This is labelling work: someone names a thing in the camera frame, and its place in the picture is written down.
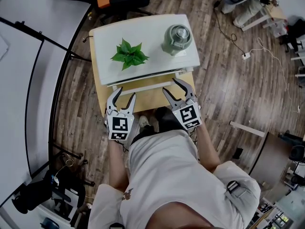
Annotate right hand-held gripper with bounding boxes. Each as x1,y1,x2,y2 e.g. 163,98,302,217
162,77,203,131

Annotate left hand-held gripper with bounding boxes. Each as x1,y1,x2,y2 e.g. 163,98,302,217
104,86,137,142

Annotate person's right forearm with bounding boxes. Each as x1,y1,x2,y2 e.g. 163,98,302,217
194,124,222,174

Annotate person's left forearm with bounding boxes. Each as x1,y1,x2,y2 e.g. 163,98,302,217
108,139,131,193

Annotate white oven housing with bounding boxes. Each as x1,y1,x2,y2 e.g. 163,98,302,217
92,13,201,85

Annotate light wooden table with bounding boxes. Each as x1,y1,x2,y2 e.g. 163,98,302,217
89,29,197,115

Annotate person's white shoe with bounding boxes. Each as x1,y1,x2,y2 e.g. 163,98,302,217
138,114,150,129

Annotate person's black trousers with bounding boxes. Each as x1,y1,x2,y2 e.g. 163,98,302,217
130,106,189,146

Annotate green plant in white pot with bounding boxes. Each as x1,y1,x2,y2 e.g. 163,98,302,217
110,37,150,72

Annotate green shaker bottle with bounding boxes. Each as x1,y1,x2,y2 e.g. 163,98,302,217
161,23,192,56

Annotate person's white shirt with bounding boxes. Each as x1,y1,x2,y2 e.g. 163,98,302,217
88,129,262,229

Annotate black framed whiteboard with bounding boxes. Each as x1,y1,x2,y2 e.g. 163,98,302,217
0,16,92,208

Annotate brown desk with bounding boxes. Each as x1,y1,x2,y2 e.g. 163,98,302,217
228,120,305,191

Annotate black bag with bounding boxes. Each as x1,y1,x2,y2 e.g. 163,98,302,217
11,167,87,215

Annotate white table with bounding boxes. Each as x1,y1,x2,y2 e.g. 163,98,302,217
241,0,289,32

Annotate black cable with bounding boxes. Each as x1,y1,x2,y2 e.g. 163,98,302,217
214,0,246,55

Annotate white cable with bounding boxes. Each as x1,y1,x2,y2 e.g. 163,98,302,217
248,37,301,114

